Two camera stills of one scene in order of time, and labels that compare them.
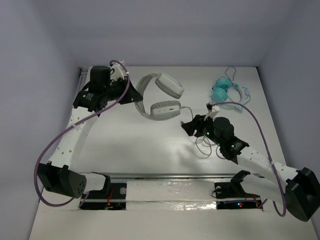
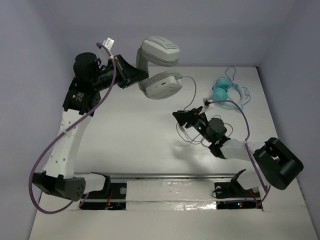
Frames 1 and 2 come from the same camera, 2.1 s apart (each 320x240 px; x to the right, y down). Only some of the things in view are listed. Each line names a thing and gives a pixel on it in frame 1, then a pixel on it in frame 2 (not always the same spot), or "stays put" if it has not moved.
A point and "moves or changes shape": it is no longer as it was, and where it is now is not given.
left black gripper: x=122 y=91 → x=122 y=72
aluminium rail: x=174 y=176 stays put
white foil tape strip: x=170 y=195 stays put
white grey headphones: x=164 y=110 → x=159 y=84
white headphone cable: x=204 y=140 moves or changes shape
